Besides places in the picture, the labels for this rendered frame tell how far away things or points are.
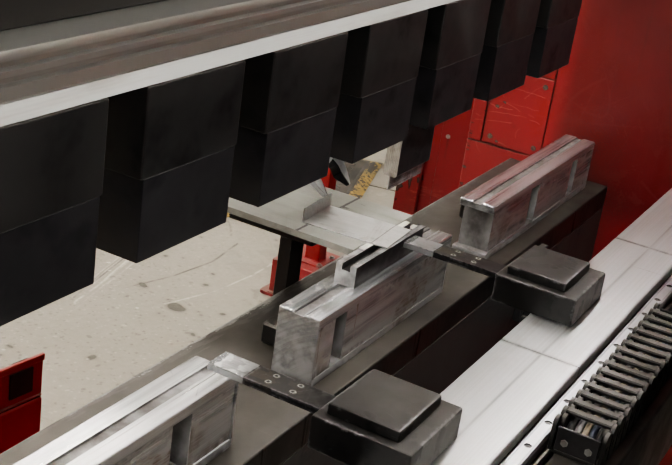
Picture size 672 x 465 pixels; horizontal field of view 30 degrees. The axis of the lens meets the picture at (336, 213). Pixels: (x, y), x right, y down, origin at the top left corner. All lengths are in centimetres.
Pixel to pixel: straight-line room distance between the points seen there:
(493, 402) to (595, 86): 120
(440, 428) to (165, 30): 64
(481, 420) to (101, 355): 218
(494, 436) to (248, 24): 66
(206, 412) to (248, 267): 267
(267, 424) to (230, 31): 79
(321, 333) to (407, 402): 32
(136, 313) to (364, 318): 205
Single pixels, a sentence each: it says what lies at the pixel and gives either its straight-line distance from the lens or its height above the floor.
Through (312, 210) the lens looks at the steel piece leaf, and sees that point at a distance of 175.
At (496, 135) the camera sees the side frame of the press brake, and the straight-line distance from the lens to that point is 258.
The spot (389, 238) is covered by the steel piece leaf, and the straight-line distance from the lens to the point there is 172.
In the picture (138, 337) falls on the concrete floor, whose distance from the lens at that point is 353.
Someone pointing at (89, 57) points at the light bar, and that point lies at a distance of 66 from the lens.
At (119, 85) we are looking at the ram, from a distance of 104.
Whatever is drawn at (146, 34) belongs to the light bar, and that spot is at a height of 147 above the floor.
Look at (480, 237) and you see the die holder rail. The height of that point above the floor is 91.
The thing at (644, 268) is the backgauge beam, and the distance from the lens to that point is 184.
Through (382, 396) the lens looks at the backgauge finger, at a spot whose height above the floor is 103.
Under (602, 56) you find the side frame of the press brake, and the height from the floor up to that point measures 112.
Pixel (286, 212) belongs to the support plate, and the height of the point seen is 100.
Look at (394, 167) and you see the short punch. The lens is 165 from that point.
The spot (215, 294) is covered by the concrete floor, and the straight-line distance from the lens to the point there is 382.
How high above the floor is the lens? 164
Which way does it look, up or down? 21 degrees down
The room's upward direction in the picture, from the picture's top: 8 degrees clockwise
